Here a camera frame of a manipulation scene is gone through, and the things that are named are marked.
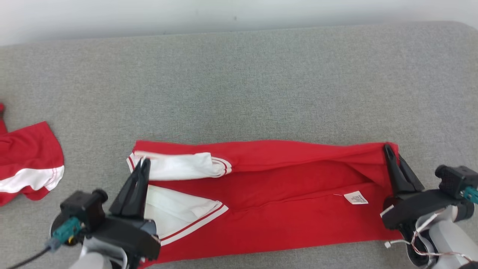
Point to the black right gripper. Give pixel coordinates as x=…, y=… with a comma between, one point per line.
x=418, y=207

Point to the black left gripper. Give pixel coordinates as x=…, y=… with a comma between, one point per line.
x=127, y=233

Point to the red white sports shorts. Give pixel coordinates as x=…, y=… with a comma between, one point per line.
x=30, y=157

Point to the red white numbered jersey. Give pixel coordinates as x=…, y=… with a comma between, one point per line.
x=280, y=209

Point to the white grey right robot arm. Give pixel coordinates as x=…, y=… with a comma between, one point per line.
x=448, y=239

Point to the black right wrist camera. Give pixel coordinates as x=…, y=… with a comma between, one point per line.
x=452, y=181

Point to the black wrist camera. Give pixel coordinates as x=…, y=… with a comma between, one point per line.
x=452, y=181
x=82, y=209

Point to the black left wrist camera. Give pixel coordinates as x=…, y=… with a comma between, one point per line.
x=82, y=209

